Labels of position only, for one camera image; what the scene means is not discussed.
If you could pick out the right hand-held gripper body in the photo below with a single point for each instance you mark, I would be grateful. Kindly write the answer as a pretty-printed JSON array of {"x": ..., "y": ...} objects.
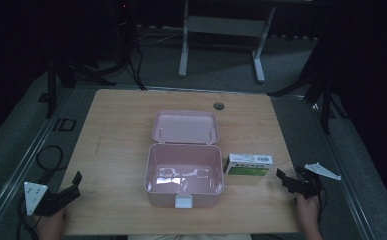
[{"x": 309, "y": 185}]

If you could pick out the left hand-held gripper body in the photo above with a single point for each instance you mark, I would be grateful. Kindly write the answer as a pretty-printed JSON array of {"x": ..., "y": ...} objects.
[{"x": 41, "y": 204}]

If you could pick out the person's left hand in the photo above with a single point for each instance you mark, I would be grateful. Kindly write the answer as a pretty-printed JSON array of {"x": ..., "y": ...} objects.
[{"x": 51, "y": 226}]

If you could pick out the person's right hand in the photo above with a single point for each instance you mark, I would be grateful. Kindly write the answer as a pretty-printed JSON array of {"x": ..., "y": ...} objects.
[{"x": 308, "y": 216}]

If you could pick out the white and green medicine box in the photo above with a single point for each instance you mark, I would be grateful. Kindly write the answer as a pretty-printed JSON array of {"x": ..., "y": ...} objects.
[{"x": 248, "y": 165}]

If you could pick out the black metal stand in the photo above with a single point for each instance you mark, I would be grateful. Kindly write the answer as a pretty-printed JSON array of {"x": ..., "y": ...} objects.
[
  {"x": 51, "y": 90},
  {"x": 326, "y": 100}
]

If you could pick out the round grey table grommet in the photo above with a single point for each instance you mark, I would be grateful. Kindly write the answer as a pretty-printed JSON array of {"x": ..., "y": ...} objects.
[{"x": 218, "y": 106}]

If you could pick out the pink plastic box with lid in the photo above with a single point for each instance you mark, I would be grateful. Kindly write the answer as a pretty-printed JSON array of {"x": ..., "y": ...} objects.
[{"x": 184, "y": 160}]

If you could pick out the white metal desk frame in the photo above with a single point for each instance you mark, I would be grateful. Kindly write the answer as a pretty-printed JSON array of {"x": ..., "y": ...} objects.
[{"x": 226, "y": 26}]

